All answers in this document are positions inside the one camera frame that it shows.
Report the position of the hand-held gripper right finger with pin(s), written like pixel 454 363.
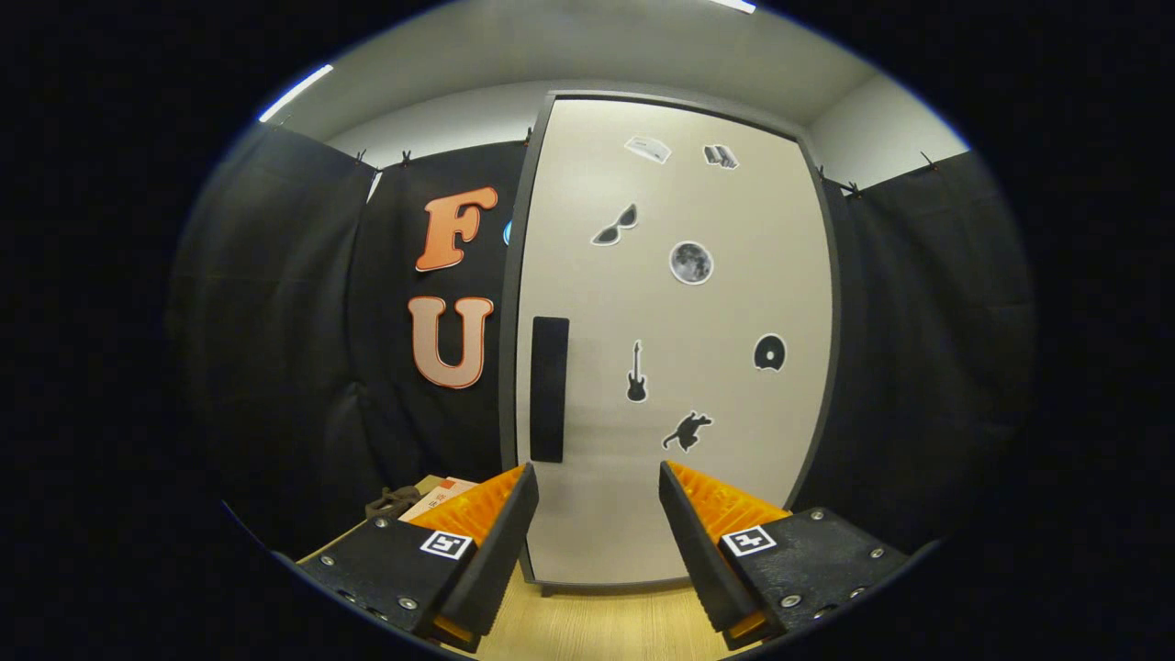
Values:
pixel 702 560

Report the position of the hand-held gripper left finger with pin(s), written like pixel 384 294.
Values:
pixel 500 560

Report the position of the grey shoe cabinet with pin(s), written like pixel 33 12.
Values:
pixel 509 386

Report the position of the beige red cover book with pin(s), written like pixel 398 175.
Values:
pixel 433 500

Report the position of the small brown object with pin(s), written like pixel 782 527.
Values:
pixel 390 503

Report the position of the black backdrop cloth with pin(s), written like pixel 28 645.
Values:
pixel 918 367

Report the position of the ceiling light strip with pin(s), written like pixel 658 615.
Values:
pixel 296 93

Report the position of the ceiling light panel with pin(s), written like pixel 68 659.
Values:
pixel 734 5

